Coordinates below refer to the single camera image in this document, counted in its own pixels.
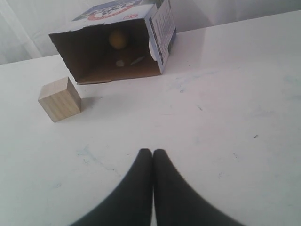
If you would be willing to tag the open cardboard milk box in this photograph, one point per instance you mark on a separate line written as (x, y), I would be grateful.
(85, 49)

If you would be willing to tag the yellow round object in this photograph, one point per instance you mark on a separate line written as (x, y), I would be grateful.
(118, 39)

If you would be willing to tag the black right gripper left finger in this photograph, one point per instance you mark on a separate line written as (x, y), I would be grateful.
(130, 203)

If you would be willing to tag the wooden cube block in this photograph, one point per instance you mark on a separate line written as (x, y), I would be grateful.
(60, 99)

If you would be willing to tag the white curtain backdrop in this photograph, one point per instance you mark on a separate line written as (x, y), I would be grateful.
(26, 24)

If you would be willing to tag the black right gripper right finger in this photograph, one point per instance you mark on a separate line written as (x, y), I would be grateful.
(177, 203)

